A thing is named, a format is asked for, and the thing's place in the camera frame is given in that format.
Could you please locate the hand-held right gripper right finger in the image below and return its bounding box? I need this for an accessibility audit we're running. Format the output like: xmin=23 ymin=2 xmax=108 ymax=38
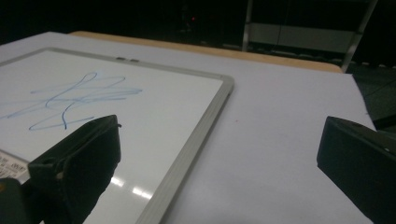
xmin=316 ymin=116 xmax=396 ymax=224

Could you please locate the grey panel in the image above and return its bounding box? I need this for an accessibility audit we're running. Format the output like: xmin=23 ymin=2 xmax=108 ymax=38
xmin=248 ymin=22 xmax=357 ymax=54

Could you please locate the metal stand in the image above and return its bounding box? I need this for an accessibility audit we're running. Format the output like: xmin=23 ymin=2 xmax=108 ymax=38
xmin=242 ymin=0 xmax=379 ymax=73

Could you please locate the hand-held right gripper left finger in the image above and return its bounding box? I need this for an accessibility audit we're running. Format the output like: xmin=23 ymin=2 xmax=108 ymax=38
xmin=27 ymin=114 xmax=122 ymax=224

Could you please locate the white table cover sheet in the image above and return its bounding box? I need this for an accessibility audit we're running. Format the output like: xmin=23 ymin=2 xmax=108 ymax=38
xmin=0 ymin=31 xmax=377 ymax=224

